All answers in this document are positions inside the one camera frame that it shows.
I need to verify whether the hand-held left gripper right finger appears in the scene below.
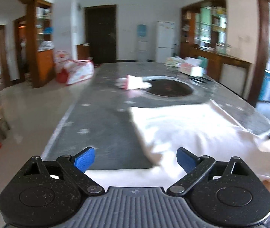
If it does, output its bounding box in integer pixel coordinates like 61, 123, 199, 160
167, 147, 257, 196

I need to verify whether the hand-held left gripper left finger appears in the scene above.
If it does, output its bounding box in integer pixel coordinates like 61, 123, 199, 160
23, 146, 105, 196

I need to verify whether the cream garment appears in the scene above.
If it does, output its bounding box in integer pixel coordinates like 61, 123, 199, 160
84, 99, 270, 194

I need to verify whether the round black induction cooktop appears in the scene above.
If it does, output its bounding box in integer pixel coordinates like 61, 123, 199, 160
147, 78, 194, 97

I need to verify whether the black flat object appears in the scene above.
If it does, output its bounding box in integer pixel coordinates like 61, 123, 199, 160
189, 76, 212, 83

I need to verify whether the polka dot play tent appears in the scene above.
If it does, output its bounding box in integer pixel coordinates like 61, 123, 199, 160
54, 51, 95, 85

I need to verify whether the pink and white tissue box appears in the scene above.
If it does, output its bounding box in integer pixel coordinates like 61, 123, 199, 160
179, 57, 204, 77

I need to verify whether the patterned cloth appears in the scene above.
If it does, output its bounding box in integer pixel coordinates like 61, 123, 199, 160
165, 56, 185, 67

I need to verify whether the wooden sideboard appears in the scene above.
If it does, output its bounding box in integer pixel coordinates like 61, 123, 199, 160
188, 46, 253, 98

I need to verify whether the wooden display cabinet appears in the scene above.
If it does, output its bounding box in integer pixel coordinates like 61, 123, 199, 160
26, 0, 55, 88

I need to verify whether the white water dispenser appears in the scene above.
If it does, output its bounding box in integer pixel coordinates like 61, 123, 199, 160
136, 24, 150, 62

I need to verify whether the white refrigerator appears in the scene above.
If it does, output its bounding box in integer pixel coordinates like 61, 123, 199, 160
156, 21, 176, 63

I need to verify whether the dark wooden door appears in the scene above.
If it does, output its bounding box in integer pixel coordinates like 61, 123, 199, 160
85, 5, 118, 64

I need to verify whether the wooden wall shelf unit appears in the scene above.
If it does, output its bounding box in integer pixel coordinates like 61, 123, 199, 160
180, 0, 228, 51

